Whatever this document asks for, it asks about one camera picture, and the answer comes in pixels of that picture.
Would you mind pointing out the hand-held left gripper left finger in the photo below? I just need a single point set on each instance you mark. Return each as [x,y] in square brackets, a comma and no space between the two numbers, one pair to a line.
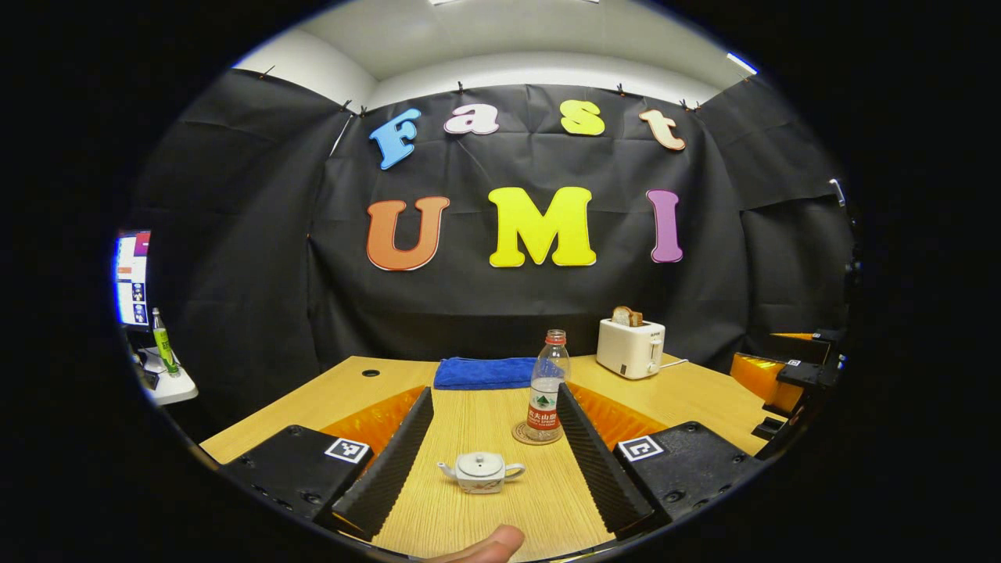
[387,461]

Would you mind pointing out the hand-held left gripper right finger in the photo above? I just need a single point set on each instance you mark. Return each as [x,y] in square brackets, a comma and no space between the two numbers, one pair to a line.
[598,465]

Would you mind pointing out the white floral teacup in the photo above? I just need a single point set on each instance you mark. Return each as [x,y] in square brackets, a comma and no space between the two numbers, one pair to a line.
[481,483]

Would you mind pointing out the white side table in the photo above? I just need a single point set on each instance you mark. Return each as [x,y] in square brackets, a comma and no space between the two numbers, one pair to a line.
[176,389]

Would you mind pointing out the computer monitor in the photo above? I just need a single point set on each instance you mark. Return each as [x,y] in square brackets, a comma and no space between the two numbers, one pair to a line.
[133,277]

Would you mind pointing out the bread slice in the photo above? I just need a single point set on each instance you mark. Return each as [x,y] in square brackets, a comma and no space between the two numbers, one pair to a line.
[626,317]

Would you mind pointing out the clear plastic water bottle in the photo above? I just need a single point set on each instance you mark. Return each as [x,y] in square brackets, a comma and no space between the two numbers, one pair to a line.
[547,391]

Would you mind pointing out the ceiling light panel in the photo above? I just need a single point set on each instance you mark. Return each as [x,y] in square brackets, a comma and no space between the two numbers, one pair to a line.
[740,63]

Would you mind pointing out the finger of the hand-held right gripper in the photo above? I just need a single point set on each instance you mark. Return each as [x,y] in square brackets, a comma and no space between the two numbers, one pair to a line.
[825,348]
[813,375]

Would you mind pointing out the round wooden coaster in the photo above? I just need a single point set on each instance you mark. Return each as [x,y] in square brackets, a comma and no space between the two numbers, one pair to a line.
[518,433]

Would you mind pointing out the black backdrop cloth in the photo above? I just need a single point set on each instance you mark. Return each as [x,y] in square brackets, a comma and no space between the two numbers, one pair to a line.
[274,234]

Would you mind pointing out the white toaster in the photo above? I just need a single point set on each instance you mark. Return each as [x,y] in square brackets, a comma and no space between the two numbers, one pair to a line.
[626,352]

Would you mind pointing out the green drink bottle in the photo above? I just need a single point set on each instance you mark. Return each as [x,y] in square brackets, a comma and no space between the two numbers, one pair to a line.
[164,344]

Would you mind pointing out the blue folded towel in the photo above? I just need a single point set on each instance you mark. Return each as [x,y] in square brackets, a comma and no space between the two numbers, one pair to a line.
[485,373]

